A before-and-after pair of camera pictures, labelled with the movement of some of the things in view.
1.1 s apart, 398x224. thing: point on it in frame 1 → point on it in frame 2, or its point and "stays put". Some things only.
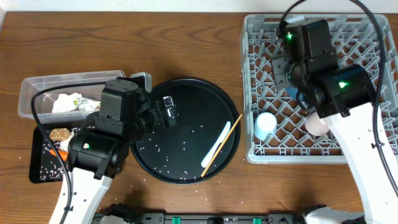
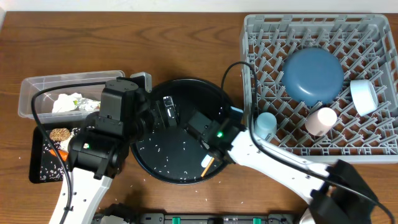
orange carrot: [63, 154] stays put
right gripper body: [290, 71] → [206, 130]
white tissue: [66, 103] stays put
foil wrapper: [85, 104] stays put
